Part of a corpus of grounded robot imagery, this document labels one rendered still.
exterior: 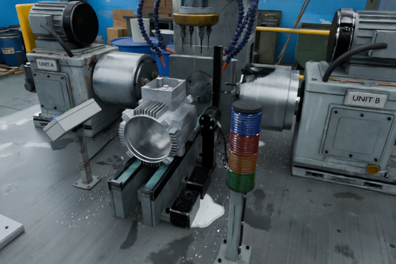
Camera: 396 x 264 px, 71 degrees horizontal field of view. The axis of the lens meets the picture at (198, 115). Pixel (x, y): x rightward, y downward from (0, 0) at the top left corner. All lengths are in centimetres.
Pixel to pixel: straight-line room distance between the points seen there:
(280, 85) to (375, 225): 50
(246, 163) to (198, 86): 74
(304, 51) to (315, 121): 415
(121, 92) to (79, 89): 20
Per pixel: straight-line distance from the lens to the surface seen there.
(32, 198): 108
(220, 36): 132
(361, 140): 102
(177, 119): 80
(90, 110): 96
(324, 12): 611
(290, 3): 613
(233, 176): 60
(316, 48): 510
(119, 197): 85
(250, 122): 53
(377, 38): 97
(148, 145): 93
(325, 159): 107
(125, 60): 120
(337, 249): 89
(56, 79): 134
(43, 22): 135
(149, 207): 82
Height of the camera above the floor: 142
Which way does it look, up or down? 25 degrees down
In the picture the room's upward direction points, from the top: 1 degrees clockwise
